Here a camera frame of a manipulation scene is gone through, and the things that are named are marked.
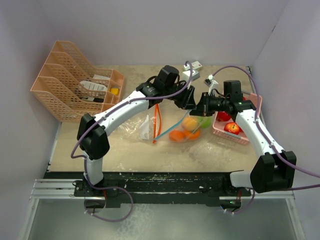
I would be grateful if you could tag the zip bag of mixed fruit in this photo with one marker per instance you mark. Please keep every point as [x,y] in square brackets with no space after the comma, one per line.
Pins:
[188,128]

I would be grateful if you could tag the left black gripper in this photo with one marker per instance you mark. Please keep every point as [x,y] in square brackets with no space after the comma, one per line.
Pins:
[187,101]

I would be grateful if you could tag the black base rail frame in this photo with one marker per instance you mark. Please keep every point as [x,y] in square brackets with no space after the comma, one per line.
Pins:
[204,188]

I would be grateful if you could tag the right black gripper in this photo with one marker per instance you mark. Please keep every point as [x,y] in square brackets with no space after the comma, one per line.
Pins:
[202,108]

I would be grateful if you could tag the red fake apple two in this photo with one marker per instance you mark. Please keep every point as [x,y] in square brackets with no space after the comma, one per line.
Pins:
[223,116]

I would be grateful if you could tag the yellow eraser block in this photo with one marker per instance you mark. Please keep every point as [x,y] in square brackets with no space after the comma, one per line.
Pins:
[115,91]

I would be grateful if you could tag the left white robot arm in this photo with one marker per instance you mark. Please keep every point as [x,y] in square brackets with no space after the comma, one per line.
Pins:
[94,130]

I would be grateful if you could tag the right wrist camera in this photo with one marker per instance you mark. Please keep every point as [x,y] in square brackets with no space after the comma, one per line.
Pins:
[211,83]

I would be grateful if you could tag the pink perforated plastic basket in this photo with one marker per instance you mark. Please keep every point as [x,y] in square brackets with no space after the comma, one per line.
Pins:
[218,127]

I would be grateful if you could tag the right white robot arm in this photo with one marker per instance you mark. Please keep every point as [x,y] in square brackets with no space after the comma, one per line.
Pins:
[274,169]

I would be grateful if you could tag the orange desk file organizer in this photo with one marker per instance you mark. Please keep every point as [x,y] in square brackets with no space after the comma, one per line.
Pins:
[58,87]

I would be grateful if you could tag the zip bag of red apples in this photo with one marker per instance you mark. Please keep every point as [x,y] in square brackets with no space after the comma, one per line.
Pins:
[143,127]

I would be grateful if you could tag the white packet in organizer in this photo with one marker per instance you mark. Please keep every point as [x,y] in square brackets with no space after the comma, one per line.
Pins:
[101,85]

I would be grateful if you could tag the small white red box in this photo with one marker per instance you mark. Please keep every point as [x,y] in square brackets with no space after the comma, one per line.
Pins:
[196,65]

